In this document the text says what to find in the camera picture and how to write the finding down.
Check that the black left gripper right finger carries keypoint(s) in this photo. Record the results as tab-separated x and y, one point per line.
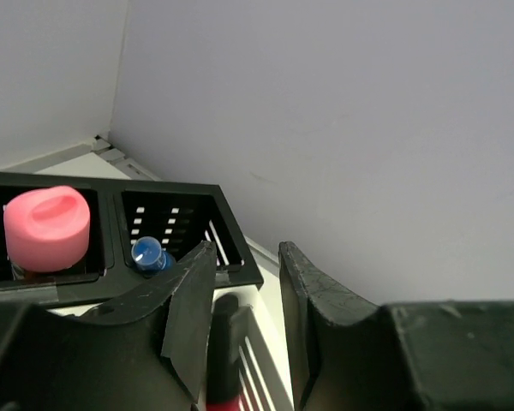
346	353

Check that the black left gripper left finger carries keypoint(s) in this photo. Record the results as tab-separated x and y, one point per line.
143	350

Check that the pink highlighter black body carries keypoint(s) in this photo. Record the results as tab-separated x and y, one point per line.
223	386

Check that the white slotted organizer box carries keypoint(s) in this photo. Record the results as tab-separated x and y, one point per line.
265	373

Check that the black slotted organizer box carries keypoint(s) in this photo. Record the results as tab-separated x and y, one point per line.
179	215

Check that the aluminium slotted rail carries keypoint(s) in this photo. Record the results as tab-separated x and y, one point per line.
121	161

